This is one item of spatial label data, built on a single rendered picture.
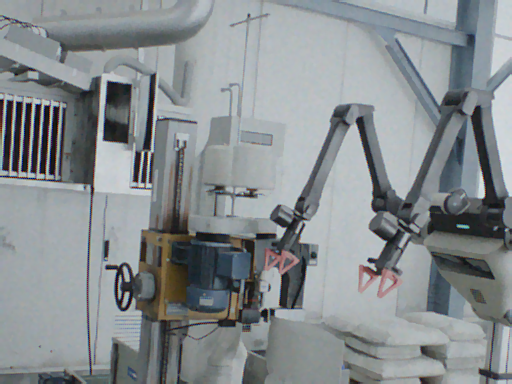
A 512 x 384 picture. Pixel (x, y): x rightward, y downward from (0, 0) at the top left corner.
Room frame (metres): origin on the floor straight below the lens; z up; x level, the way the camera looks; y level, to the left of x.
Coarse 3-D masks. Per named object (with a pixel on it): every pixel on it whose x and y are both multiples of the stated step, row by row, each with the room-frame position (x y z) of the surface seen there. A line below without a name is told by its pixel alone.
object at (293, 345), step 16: (272, 320) 2.97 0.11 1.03; (288, 320) 2.91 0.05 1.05; (272, 336) 2.96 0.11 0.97; (288, 336) 2.77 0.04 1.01; (304, 336) 2.70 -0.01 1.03; (320, 336) 2.65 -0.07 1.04; (272, 352) 2.95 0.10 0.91; (288, 352) 2.76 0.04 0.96; (304, 352) 2.69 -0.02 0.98; (320, 352) 2.65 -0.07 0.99; (336, 352) 2.60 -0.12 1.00; (272, 368) 2.93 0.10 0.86; (288, 368) 2.75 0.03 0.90; (304, 368) 2.69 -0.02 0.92; (320, 368) 2.65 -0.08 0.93; (336, 368) 2.60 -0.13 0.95
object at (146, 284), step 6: (138, 276) 2.84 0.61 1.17; (144, 276) 2.81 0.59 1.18; (150, 276) 2.83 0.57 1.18; (138, 282) 2.83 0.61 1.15; (144, 282) 2.80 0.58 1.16; (150, 282) 2.81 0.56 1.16; (138, 288) 2.83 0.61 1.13; (144, 288) 2.80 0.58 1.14; (150, 288) 2.81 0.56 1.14; (138, 294) 2.83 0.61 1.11; (144, 294) 2.80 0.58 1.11; (150, 294) 2.81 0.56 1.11; (138, 300) 2.82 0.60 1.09; (144, 300) 2.83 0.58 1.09; (150, 300) 2.84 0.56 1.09
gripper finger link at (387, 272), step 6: (378, 264) 2.15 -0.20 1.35; (384, 264) 2.13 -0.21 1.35; (384, 270) 2.12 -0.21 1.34; (390, 270) 2.11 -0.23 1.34; (384, 276) 2.11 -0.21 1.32; (390, 276) 2.12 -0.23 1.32; (396, 276) 2.12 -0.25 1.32; (384, 282) 2.12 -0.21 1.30; (396, 282) 2.13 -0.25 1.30; (402, 282) 2.13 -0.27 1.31; (378, 288) 2.12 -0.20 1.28; (390, 288) 2.13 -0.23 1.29; (378, 294) 2.12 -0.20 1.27; (384, 294) 2.13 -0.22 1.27
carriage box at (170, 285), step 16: (144, 240) 2.94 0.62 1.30; (160, 240) 2.81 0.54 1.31; (176, 240) 2.82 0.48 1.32; (240, 240) 2.96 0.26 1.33; (144, 256) 2.98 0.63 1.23; (160, 272) 2.79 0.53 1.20; (176, 272) 2.82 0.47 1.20; (160, 288) 2.79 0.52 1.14; (176, 288) 2.82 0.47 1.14; (144, 304) 2.90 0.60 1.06; (160, 304) 2.79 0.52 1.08; (160, 320) 2.79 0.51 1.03; (176, 320) 2.83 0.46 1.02
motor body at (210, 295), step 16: (192, 240) 2.72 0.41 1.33; (192, 256) 2.70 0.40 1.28; (208, 256) 2.68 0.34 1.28; (192, 272) 2.70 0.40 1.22; (208, 272) 2.69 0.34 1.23; (192, 288) 2.69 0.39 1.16; (208, 288) 2.69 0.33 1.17; (224, 288) 2.73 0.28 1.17; (192, 304) 2.69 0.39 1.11; (208, 304) 2.67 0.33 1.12; (224, 304) 2.71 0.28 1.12
